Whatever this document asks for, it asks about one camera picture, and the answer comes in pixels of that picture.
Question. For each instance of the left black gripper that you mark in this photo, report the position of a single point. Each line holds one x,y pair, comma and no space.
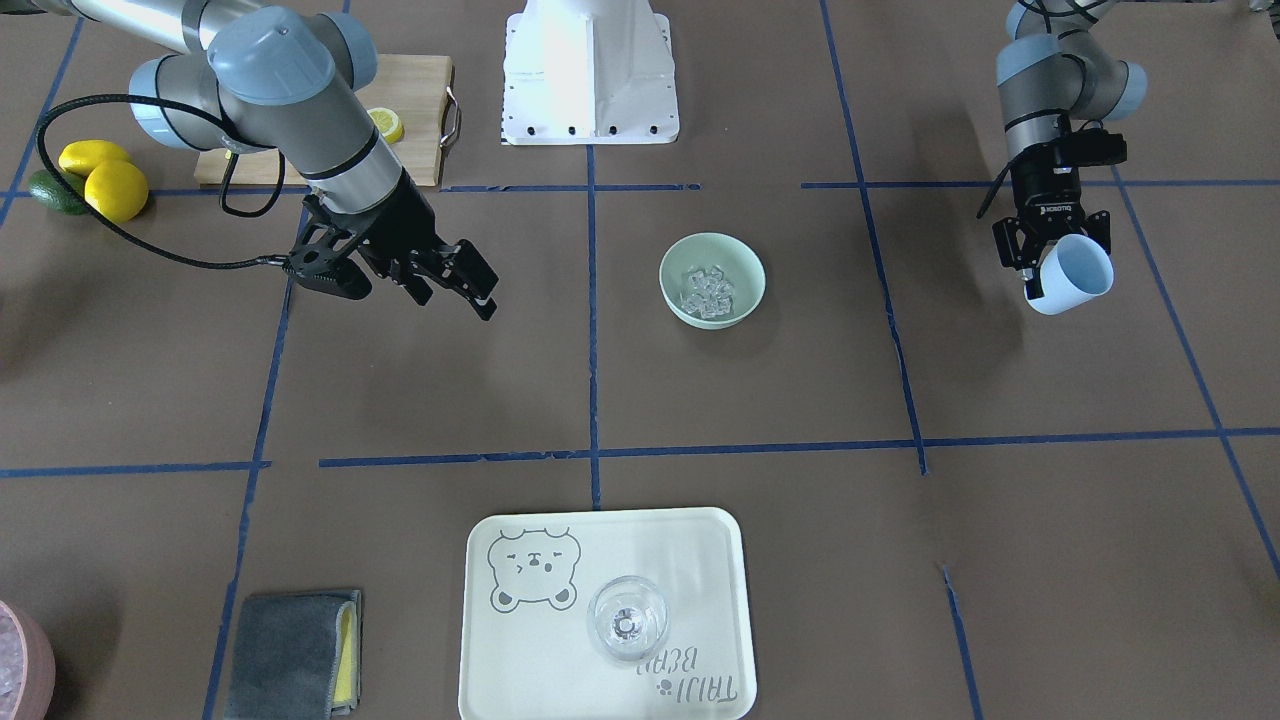
1046,187

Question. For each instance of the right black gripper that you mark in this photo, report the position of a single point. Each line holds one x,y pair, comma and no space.
407,219

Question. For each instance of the light blue plastic cup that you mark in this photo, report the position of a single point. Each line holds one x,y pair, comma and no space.
1075,271

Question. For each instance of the green ceramic bowl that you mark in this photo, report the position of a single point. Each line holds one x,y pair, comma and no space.
739,262

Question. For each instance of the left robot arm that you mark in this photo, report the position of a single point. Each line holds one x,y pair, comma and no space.
1058,91

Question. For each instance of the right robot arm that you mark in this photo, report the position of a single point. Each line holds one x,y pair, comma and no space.
248,76

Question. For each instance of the ice cubes in green bowl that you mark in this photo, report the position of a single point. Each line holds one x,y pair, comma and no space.
706,293

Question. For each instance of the pink bowl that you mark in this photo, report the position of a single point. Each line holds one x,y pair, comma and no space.
29,669

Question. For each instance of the lemon half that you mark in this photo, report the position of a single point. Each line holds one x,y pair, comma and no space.
388,123

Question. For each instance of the wooden cutting board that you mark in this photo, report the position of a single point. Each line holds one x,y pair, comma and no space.
417,87

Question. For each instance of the cream bear tray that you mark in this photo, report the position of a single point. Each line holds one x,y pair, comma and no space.
526,650

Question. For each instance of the clear wine glass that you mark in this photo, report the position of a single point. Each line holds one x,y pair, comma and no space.
629,619

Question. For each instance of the yellow lemon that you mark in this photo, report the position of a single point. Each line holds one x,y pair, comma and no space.
81,157
118,191

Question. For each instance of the grey folded cloth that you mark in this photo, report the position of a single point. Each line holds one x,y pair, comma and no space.
297,656

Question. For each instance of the green lime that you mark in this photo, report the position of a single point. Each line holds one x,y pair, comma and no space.
61,192

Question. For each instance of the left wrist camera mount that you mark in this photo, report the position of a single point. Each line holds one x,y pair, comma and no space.
1092,147

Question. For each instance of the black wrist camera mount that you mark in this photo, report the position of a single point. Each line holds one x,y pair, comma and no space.
320,261

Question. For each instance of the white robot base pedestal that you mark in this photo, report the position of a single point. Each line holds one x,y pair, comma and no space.
589,73

